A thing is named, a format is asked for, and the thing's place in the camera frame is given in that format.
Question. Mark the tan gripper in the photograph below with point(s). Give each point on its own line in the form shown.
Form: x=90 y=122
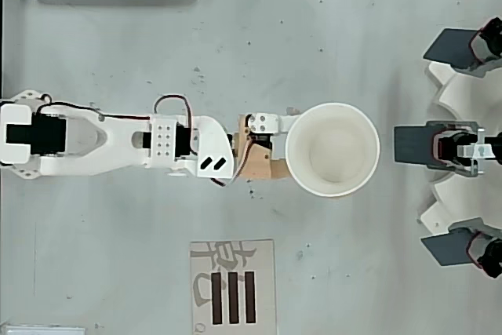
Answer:
x=256 y=162

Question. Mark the black paper cup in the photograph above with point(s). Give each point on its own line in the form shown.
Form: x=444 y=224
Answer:
x=333 y=154

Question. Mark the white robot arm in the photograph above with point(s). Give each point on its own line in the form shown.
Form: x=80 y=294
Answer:
x=110 y=143

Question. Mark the dark gray paddle plate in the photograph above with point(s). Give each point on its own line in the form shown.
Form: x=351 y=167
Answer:
x=412 y=144
x=451 y=48
x=451 y=250

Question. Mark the white carousel machine base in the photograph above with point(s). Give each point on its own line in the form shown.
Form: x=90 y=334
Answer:
x=459 y=92

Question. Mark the white flat box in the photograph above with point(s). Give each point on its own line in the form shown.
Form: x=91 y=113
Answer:
x=43 y=331

